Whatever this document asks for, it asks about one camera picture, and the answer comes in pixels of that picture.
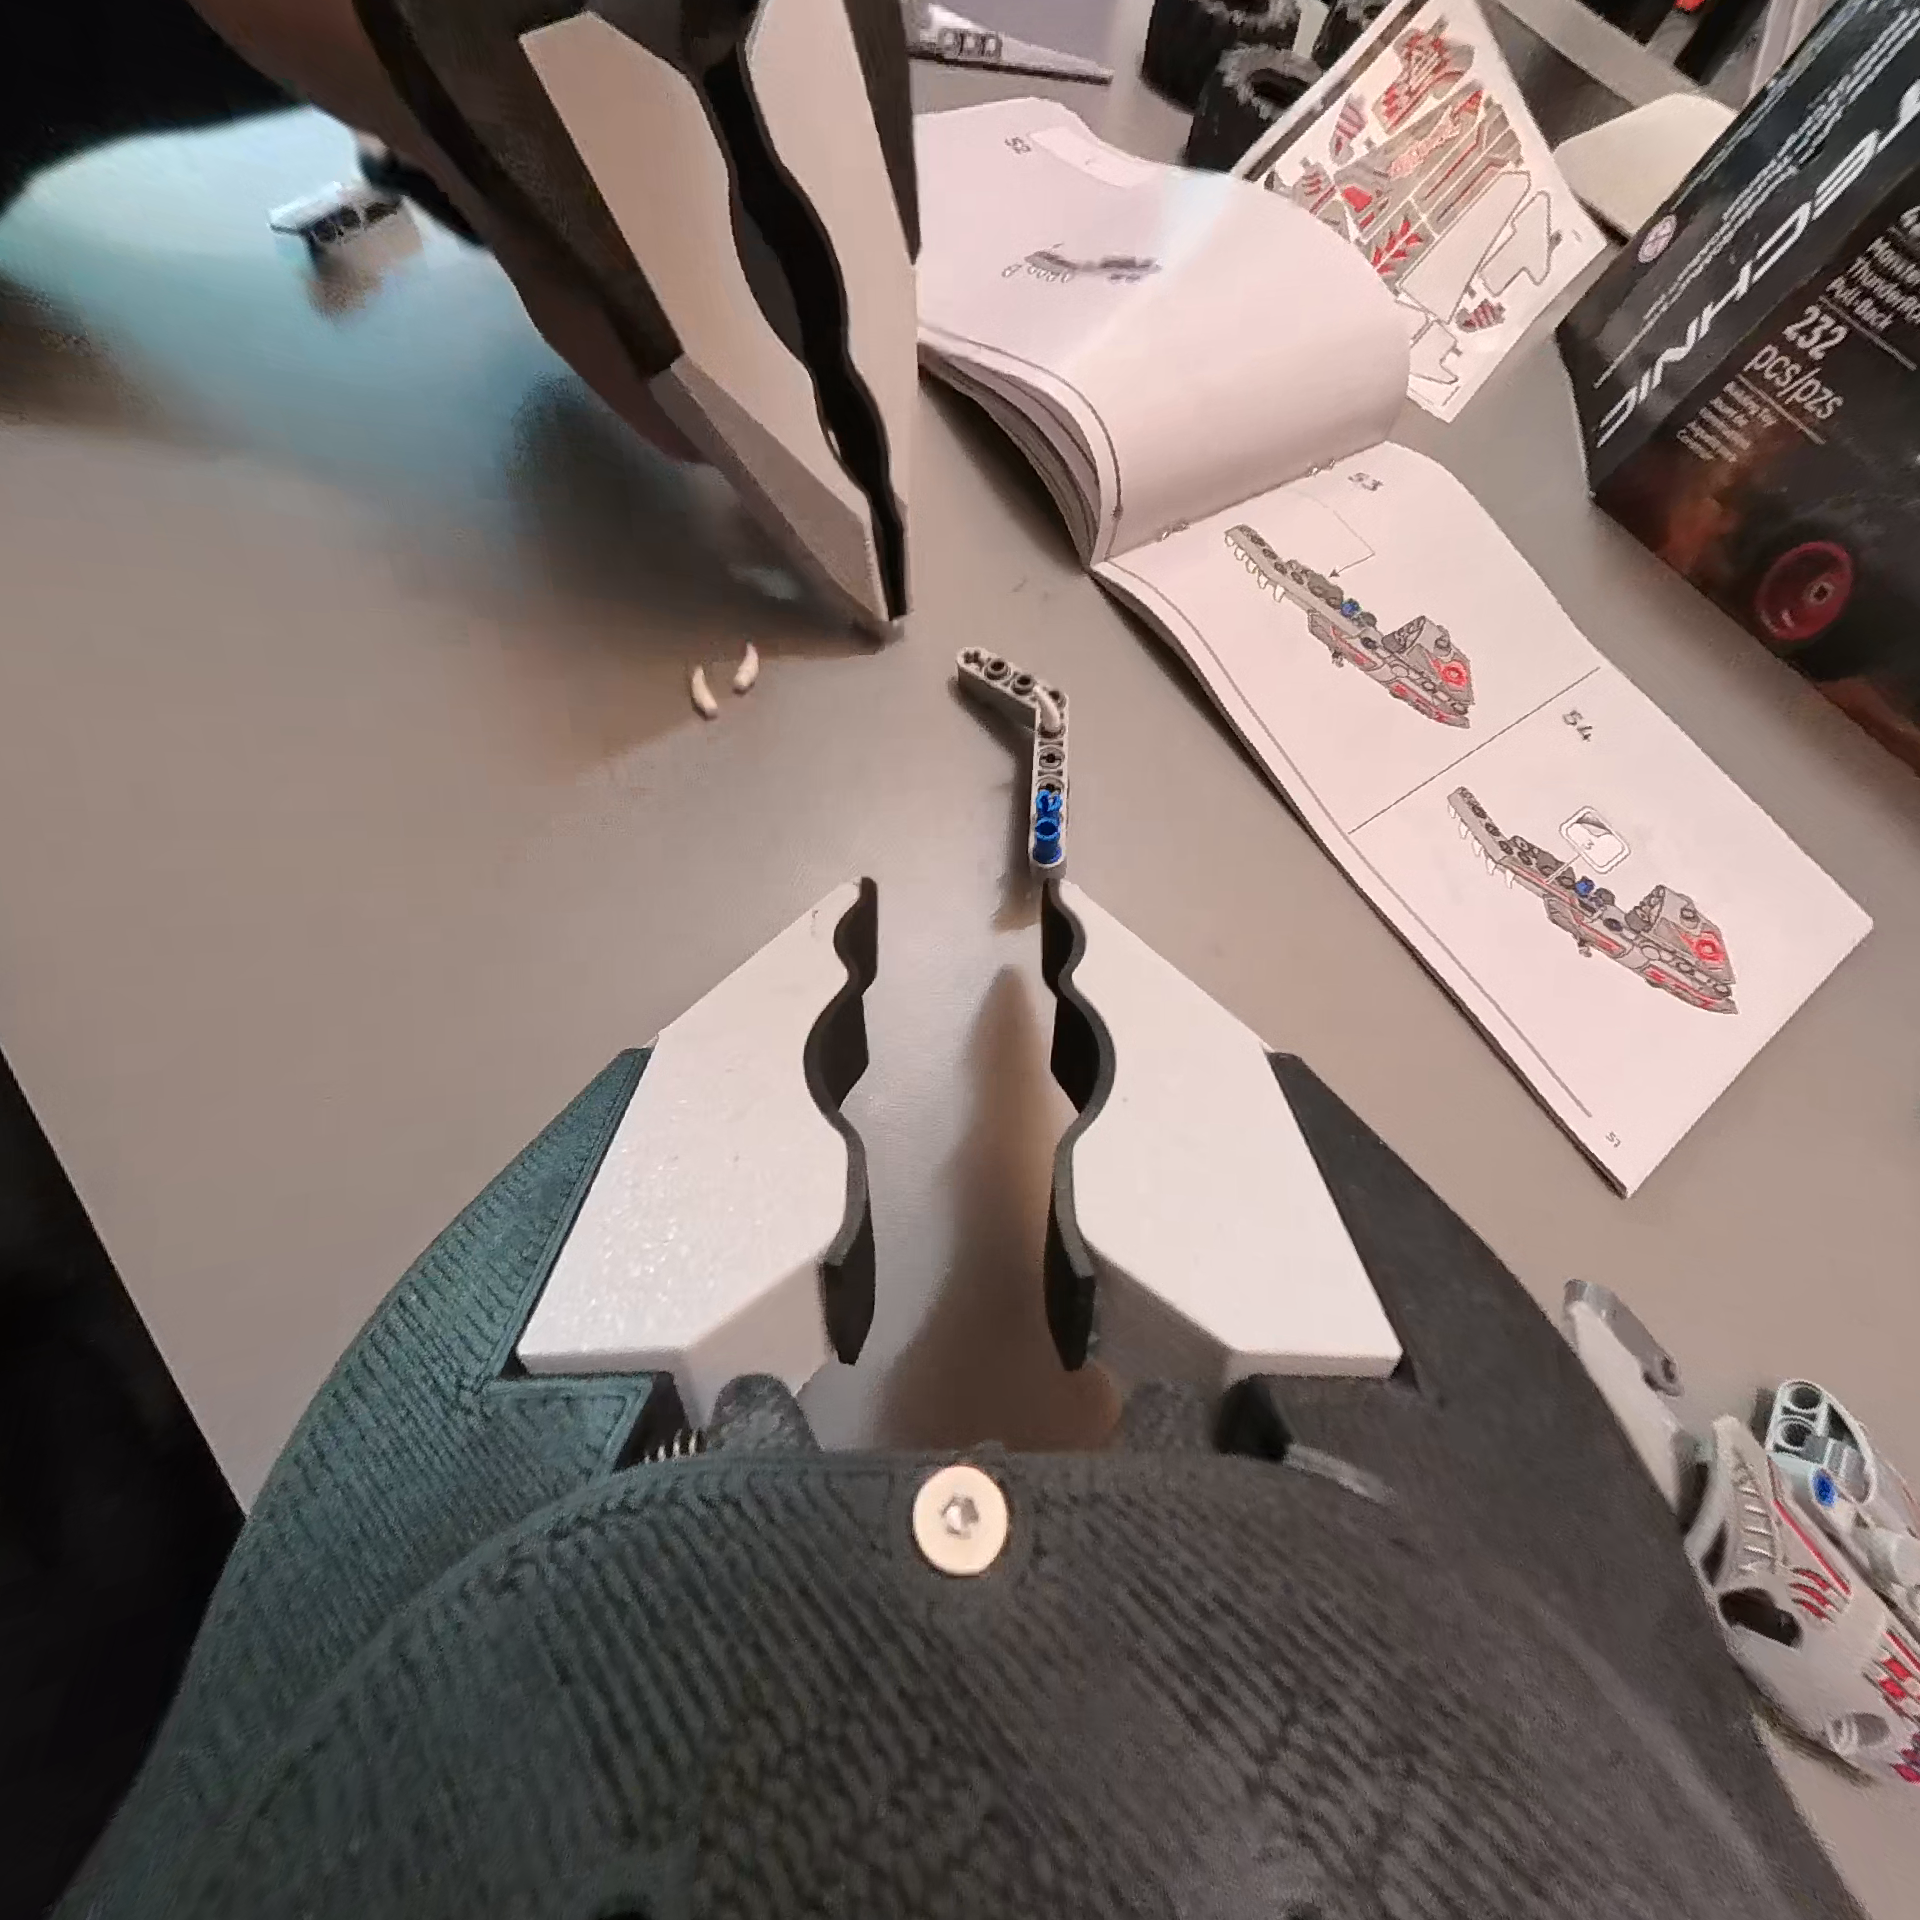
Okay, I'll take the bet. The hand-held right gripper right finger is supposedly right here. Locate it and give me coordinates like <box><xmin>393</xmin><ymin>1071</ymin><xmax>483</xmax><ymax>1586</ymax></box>
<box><xmin>1040</xmin><ymin>878</ymin><xmax>1409</xmax><ymax>1386</ymax></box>

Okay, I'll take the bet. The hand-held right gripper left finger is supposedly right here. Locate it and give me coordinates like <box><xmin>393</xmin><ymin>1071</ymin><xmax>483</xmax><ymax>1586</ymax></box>
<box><xmin>516</xmin><ymin>878</ymin><xmax>880</xmax><ymax>1391</ymax></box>

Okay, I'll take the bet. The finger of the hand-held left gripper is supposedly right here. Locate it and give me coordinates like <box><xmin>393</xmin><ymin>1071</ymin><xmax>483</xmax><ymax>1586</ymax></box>
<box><xmin>521</xmin><ymin>0</ymin><xmax>906</xmax><ymax>640</ymax></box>
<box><xmin>703</xmin><ymin>0</ymin><xmax>921</xmax><ymax>617</ymax></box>

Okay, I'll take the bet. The grey bent beam blue pin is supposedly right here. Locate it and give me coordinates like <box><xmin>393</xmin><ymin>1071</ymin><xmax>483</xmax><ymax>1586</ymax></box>
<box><xmin>956</xmin><ymin>644</ymin><xmax>1076</xmax><ymax>876</ymax></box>

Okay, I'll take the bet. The grey desk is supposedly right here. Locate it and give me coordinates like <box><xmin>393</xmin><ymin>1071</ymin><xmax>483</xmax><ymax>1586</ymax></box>
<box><xmin>0</xmin><ymin>0</ymin><xmax>1920</xmax><ymax>1907</ymax></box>

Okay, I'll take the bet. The small grey brick piece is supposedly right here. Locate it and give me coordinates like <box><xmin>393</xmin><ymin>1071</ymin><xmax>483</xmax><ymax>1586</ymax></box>
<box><xmin>267</xmin><ymin>182</ymin><xmax>417</xmax><ymax>282</ymax></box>

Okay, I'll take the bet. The grey pointed panel piece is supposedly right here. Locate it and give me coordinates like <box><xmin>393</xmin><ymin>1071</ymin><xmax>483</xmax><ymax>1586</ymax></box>
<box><xmin>915</xmin><ymin>0</ymin><xmax>1115</xmax><ymax>88</ymax></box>

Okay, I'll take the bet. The black rubber toy tyre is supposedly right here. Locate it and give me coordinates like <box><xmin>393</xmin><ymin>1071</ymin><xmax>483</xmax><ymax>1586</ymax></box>
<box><xmin>1141</xmin><ymin>0</ymin><xmax>1265</xmax><ymax>88</ymax></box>
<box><xmin>1181</xmin><ymin>42</ymin><xmax>1330</xmax><ymax>169</ymax></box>

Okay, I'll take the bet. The open instruction booklet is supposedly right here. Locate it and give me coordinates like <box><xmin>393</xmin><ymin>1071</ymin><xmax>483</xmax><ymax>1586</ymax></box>
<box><xmin>912</xmin><ymin>96</ymin><xmax>1877</xmax><ymax>1202</ymax></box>

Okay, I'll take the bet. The red grey sticker sheet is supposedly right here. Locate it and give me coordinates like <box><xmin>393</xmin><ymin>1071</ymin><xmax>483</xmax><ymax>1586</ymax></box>
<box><xmin>1231</xmin><ymin>0</ymin><xmax>1609</xmax><ymax>425</ymax></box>

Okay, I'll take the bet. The grey red shark head assembly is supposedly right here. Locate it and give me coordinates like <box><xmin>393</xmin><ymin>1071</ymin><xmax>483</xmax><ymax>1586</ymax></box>
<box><xmin>1559</xmin><ymin>1280</ymin><xmax>1920</xmax><ymax>1790</ymax></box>

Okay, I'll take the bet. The pale grey paper sheet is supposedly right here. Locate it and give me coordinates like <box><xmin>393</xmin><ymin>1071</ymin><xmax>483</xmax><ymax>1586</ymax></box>
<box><xmin>1556</xmin><ymin>89</ymin><xmax>1736</xmax><ymax>246</ymax></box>

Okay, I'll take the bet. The black toy set box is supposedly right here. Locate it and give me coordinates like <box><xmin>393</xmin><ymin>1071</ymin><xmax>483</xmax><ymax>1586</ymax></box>
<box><xmin>1556</xmin><ymin>0</ymin><xmax>1920</xmax><ymax>753</ymax></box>

